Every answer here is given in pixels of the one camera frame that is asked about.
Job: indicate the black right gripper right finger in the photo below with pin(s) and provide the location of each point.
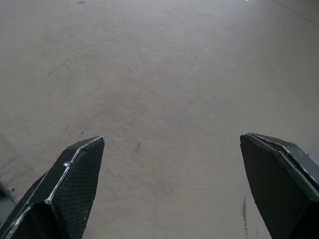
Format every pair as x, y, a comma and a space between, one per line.
276, 184

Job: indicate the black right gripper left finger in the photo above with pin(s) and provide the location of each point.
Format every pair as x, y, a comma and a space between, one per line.
69, 189

